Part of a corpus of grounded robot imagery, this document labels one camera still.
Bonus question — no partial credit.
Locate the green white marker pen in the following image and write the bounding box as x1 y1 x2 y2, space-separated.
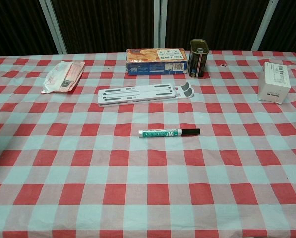
138 128 183 139

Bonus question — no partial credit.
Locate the black marker cap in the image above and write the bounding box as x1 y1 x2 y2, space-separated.
181 128 201 137

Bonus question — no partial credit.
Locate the white folding laptop stand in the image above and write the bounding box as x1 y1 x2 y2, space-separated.
98 82 195 108

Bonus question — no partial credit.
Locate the orange blue cookie box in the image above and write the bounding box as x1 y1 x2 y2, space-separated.
125 48 189 76

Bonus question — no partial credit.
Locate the red white checkered tablecloth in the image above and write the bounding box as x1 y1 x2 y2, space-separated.
0 49 296 238

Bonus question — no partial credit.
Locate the dark olive tin can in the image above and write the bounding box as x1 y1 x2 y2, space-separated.
188 39 211 78

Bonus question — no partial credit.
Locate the white pink wipes pack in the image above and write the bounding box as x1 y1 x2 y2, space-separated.
40 60 86 95

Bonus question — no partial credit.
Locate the dark ribbed partition panel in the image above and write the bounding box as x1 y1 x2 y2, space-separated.
257 0 296 60
165 0 271 52
0 0 59 59
49 0 155 54

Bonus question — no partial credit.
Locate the white cardboard box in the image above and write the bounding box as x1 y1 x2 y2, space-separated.
257 61 292 105

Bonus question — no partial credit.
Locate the white partition frame post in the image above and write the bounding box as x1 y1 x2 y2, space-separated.
153 0 167 51
38 0 69 55
251 0 280 52

